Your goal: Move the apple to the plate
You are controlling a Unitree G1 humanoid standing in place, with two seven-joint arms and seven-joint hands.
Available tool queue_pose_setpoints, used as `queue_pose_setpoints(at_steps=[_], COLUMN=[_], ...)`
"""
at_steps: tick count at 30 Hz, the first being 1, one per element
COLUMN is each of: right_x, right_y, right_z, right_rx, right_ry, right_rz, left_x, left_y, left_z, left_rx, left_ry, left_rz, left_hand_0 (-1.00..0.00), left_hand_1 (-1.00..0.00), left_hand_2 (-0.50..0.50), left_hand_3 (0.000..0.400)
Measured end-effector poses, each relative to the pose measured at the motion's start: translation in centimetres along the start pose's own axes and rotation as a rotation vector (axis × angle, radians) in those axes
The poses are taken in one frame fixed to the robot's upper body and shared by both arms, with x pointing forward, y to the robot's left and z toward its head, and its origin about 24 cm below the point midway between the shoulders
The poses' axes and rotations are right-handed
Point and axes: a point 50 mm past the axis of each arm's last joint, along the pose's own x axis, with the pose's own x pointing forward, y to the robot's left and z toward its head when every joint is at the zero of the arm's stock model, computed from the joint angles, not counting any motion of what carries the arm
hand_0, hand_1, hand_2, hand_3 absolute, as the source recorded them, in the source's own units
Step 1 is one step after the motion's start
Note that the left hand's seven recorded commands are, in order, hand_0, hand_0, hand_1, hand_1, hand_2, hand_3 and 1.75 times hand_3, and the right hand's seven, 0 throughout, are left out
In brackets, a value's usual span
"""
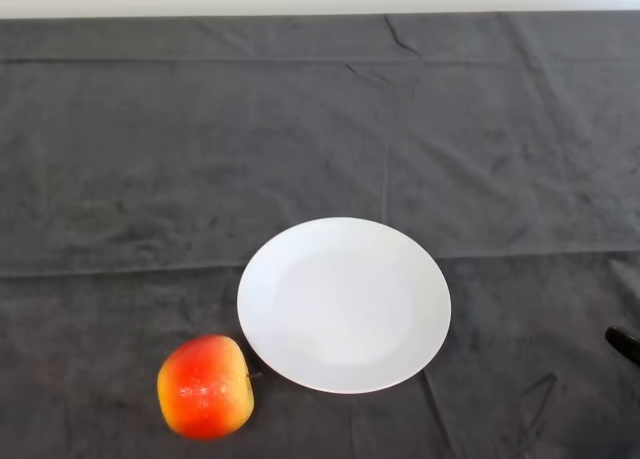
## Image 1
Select red yellow apple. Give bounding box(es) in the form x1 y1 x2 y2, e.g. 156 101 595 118
156 334 264 441

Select white round plate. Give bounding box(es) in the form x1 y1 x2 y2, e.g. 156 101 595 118
236 216 453 395

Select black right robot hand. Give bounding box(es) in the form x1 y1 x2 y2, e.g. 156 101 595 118
604 325 640 367

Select black table cloth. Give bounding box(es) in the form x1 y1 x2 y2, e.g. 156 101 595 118
0 10 640 459

